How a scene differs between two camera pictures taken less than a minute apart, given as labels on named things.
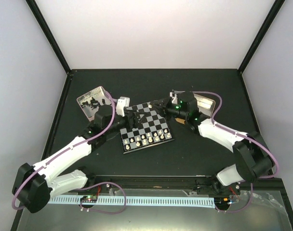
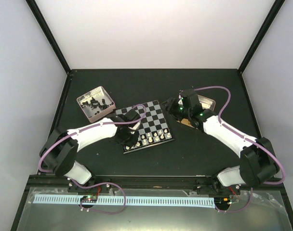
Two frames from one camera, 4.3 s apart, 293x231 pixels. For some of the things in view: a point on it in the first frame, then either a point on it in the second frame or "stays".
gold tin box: (205, 105) stays
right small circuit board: (222, 202) stays
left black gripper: (135, 123) to (132, 143)
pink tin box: (90, 102) stays
